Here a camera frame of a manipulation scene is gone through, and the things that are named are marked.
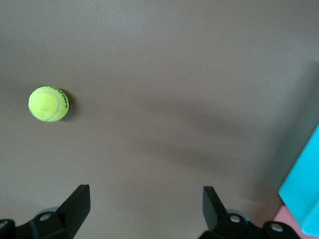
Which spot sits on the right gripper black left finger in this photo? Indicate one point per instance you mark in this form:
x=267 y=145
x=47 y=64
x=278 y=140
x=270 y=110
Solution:
x=74 y=211

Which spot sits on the blue plastic bin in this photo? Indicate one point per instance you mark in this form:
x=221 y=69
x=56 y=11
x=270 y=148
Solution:
x=304 y=184

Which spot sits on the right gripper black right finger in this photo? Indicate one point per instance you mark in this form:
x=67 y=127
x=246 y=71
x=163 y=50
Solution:
x=214 y=216

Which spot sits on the yellow-green tennis ball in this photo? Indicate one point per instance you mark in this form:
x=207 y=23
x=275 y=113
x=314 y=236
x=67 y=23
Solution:
x=47 y=104

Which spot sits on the pink plastic bin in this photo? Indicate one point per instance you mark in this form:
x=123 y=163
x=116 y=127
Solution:
x=284 y=216

